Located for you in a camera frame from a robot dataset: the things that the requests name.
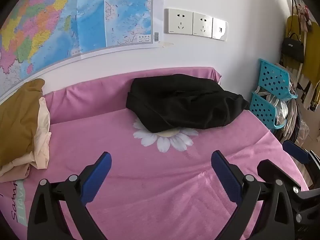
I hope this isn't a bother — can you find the black handbag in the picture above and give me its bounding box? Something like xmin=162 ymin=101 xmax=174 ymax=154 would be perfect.
xmin=282 ymin=33 xmax=305 ymax=63

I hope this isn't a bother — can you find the blue perforated plastic basket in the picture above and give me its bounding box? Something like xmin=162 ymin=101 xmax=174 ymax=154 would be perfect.
xmin=249 ymin=91 xmax=288 ymax=130
xmin=257 ymin=58 xmax=298 ymax=100

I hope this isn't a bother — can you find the white wall socket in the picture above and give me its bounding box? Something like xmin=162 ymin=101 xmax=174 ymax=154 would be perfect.
xmin=164 ymin=8 xmax=193 ymax=35
xmin=192 ymin=12 xmax=214 ymax=38

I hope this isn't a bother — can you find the pink flower print bed sheet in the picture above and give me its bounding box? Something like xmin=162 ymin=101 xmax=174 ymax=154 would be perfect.
xmin=0 ymin=67 xmax=310 ymax=240

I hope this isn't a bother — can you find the pink plush toy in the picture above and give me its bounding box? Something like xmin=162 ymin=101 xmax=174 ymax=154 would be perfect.
xmin=297 ymin=4 xmax=313 ymax=32

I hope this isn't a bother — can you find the pile of hanging clothes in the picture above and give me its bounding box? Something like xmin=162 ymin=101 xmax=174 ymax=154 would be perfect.
xmin=275 ymin=62 xmax=320 ymax=145

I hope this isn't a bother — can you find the colourful wall map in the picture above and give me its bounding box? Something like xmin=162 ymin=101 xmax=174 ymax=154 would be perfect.
xmin=0 ymin=0 xmax=164 ymax=98

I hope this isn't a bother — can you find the yellow hanging garment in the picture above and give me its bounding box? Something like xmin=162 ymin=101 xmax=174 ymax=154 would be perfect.
xmin=286 ymin=15 xmax=320 ymax=88

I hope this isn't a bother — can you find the mustard cloth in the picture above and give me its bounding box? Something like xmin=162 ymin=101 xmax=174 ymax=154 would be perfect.
xmin=0 ymin=78 xmax=46 ymax=168

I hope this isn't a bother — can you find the black garment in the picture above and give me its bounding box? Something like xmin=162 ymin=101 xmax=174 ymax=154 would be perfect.
xmin=126 ymin=74 xmax=250 ymax=133

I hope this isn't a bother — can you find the white wall outlet plate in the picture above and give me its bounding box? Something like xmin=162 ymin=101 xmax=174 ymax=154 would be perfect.
xmin=212 ymin=17 xmax=229 ymax=42

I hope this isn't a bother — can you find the cream cloth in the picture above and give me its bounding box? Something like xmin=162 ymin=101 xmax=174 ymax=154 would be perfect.
xmin=0 ymin=96 xmax=52 ymax=183

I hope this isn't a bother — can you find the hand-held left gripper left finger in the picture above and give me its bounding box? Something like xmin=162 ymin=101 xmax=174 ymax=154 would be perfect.
xmin=27 ymin=151 xmax=112 ymax=240

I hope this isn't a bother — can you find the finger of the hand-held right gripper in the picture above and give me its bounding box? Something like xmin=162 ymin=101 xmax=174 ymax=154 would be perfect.
xmin=282 ymin=140 xmax=320 ymax=171
xmin=257 ymin=159 xmax=303 ymax=193

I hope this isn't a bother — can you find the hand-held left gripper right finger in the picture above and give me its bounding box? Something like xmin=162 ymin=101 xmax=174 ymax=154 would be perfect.
xmin=211 ymin=150 xmax=297 ymax=240

